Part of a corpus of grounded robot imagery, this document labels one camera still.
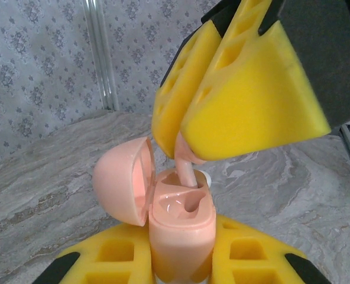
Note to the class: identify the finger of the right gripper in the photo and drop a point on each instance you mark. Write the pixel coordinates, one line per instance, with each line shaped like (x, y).
(175, 106)
(252, 118)

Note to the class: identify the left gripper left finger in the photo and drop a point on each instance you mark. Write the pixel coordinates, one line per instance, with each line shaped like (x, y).
(113, 260)

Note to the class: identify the aluminium frame post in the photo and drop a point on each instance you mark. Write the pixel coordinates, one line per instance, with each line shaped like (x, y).
(104, 59)

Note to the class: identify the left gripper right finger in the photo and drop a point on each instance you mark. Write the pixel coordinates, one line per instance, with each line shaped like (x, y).
(252, 260)

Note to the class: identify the pink earbud charging case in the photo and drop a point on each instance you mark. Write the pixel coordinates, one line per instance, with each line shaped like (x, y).
(181, 236)

